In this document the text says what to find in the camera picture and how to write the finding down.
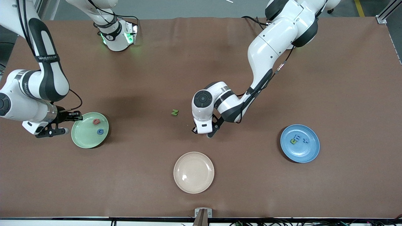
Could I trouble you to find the green plate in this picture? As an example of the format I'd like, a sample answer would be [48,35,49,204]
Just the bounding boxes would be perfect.
[71,112,110,149]

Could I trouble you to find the beige plate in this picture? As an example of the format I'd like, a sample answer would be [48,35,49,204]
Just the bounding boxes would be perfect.
[173,152,215,194]

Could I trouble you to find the brown table cover sheet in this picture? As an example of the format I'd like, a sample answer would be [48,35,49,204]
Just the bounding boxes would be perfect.
[0,16,402,218]

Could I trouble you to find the blue plate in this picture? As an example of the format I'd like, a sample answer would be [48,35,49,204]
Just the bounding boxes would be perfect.
[280,124,320,164]

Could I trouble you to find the silver base connector box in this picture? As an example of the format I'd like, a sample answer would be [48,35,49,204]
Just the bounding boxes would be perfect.
[125,21,139,44]

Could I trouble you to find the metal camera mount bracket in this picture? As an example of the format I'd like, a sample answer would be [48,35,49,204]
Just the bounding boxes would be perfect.
[192,208,213,226]

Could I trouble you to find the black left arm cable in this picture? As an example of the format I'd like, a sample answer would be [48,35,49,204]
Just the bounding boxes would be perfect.
[236,46,296,123]

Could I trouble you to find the black base cable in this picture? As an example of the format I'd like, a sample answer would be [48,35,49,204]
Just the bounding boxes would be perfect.
[241,15,267,27]
[111,9,139,26]

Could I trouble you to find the aluminium frame profile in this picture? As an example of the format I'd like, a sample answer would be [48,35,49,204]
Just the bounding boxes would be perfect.
[376,0,397,24]

